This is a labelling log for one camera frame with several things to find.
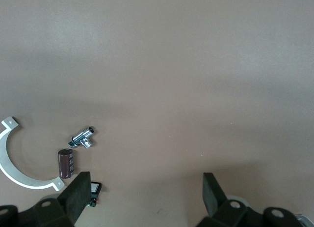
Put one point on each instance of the chrome valve fitting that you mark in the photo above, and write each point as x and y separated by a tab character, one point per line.
82	137

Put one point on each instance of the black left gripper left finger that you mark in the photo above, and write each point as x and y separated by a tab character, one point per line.
76	192

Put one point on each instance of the brown cylindrical capacitor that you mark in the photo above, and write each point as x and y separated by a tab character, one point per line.
65	164

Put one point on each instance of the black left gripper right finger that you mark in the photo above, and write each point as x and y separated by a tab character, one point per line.
212	195

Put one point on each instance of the white rectangular push button switch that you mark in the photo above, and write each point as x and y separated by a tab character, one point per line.
95	187

